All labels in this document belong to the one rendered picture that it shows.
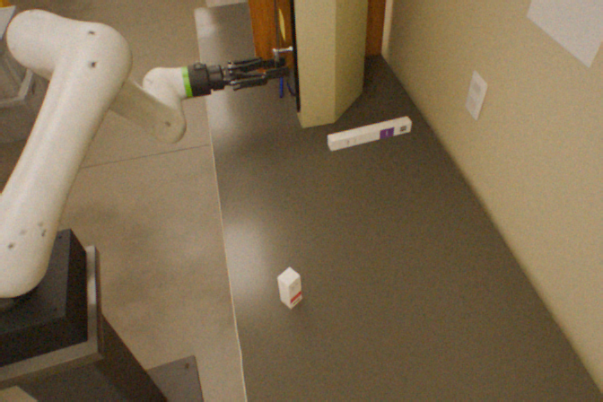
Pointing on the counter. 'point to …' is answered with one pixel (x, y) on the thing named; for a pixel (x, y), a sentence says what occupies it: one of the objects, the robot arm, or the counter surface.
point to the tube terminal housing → (329, 57)
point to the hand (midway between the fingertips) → (276, 67)
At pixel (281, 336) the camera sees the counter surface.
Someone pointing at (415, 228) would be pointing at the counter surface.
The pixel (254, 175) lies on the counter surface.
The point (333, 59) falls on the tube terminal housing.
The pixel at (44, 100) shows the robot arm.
